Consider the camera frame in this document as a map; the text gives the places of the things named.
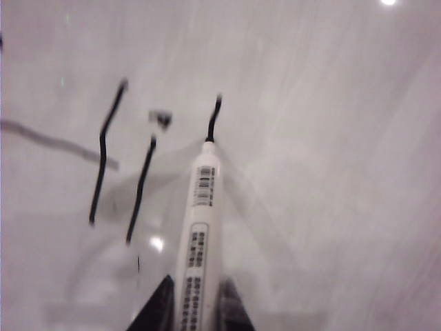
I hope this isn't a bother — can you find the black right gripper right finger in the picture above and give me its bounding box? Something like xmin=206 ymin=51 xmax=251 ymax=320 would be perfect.
xmin=219 ymin=277 xmax=256 ymax=331

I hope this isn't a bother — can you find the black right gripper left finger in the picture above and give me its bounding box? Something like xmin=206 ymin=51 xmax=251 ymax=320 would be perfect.
xmin=125 ymin=274 xmax=176 ymax=331

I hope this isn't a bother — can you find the white whiteboard marker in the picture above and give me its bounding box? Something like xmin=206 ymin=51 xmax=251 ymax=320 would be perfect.
xmin=172 ymin=137 xmax=225 ymax=331

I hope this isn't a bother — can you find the white whiteboard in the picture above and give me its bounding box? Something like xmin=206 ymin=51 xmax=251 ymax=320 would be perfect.
xmin=0 ymin=0 xmax=441 ymax=331

